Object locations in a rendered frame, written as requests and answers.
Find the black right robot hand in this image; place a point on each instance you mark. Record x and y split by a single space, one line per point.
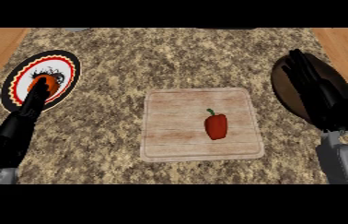
318 89

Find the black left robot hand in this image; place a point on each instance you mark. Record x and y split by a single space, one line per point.
21 123

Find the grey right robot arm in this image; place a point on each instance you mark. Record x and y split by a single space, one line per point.
334 157

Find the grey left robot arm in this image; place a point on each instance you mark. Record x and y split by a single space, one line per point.
9 175

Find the dark brown pan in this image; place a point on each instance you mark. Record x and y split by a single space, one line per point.
284 86

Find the red bell pepper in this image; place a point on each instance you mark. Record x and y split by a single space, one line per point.
216 126

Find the pale wooden cutting board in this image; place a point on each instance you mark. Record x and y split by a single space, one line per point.
191 126

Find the orange round fruit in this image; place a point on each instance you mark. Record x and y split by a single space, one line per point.
54 84

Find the patterned round plate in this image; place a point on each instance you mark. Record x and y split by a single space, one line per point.
61 71

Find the grey object at edge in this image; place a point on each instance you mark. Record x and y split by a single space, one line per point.
76 29

